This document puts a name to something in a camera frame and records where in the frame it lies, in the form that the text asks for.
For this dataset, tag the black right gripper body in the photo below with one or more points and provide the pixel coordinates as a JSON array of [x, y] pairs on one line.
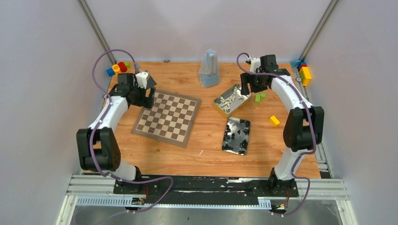
[[256, 83]]

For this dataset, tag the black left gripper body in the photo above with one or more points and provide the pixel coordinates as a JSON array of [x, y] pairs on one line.
[[149, 96]]

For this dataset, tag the wooden chess board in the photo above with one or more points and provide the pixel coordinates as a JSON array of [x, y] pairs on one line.
[[170, 119]]

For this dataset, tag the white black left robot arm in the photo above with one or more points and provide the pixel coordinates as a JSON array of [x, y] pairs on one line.
[[98, 150]]

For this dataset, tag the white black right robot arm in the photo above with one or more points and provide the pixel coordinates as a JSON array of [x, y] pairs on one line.
[[304, 126]]

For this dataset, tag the gold tin with white pieces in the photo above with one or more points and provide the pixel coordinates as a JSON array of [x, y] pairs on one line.
[[230, 101]]

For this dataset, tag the silver tin lid black pieces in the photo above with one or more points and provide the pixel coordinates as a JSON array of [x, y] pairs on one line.
[[236, 136]]

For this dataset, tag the green toy block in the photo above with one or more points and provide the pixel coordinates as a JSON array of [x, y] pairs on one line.
[[259, 97]]

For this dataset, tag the dark grey lego plate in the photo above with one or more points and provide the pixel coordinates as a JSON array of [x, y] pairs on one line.
[[150, 82]]

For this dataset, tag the red round toy block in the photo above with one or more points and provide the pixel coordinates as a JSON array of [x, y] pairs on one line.
[[122, 66]]

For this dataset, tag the yellow round toy block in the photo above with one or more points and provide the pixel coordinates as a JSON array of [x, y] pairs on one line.
[[116, 69]]

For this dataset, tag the blue toy block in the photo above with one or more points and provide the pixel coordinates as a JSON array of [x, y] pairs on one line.
[[110, 72]]

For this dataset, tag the blue metronome in plastic bag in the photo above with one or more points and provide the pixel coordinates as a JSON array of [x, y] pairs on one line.
[[209, 75]]

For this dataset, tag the stacked colourful blocks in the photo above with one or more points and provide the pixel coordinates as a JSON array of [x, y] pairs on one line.
[[303, 71]]

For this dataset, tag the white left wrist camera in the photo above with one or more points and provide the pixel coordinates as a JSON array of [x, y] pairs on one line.
[[143, 79]]

